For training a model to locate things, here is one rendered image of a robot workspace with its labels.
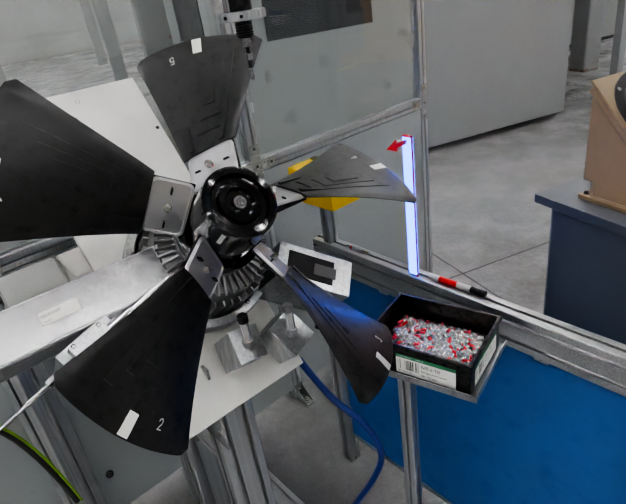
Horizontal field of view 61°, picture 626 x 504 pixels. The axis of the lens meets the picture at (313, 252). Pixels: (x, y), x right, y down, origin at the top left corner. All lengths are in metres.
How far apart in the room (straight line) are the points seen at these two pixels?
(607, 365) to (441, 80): 3.81
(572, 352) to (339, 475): 1.07
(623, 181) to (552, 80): 4.31
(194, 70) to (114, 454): 1.27
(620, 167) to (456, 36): 3.60
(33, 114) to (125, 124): 0.36
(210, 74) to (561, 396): 0.91
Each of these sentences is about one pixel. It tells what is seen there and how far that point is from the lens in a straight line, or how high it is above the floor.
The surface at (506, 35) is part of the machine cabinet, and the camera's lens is 5.06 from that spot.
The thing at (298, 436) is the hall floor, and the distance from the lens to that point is 2.10.
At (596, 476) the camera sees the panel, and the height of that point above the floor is 0.54.
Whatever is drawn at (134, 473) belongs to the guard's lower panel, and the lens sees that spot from 1.97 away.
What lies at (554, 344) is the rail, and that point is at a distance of 1.12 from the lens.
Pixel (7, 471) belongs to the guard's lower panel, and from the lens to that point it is 1.78.
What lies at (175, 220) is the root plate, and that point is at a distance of 0.85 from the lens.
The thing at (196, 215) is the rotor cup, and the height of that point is 1.21.
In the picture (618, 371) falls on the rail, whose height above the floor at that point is 0.83.
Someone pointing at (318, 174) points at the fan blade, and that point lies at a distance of 0.98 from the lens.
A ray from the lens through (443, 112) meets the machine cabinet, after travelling 4.76.
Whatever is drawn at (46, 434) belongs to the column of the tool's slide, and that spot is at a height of 0.58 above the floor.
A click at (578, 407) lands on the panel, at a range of 1.21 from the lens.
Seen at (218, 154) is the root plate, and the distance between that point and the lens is 0.90.
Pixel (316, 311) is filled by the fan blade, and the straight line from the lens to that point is 0.81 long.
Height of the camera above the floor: 1.51
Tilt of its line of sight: 27 degrees down
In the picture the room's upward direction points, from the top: 8 degrees counter-clockwise
